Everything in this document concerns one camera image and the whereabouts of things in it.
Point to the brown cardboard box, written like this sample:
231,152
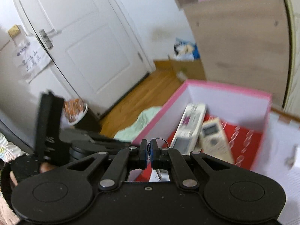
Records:
189,71

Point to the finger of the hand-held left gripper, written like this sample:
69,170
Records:
112,143

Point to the person's left hand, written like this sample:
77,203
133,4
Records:
46,168

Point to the cream remote control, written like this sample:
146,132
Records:
215,140

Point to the white room door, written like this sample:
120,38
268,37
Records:
89,39

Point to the paper note on door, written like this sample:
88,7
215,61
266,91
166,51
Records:
31,59

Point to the white wardrobe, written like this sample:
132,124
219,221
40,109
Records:
293,51

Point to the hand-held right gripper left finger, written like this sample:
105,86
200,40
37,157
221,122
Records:
146,153

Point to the light wooden board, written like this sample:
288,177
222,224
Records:
234,51

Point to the white patterned cloth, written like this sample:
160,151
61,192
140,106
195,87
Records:
9,147

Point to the light green blanket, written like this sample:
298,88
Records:
138,124

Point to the dark trash bin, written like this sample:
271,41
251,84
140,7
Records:
84,121

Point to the pink fuzzy garment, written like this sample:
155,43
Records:
5,204

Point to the yellow tag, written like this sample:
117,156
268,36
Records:
14,31

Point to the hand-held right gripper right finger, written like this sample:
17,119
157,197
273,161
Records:
153,154

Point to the blue plastic bag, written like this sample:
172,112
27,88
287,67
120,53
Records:
195,51

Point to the pink cardboard box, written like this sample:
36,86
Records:
164,112

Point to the white remote control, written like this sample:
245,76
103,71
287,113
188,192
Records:
189,126

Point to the black door draft strip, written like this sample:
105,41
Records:
126,91

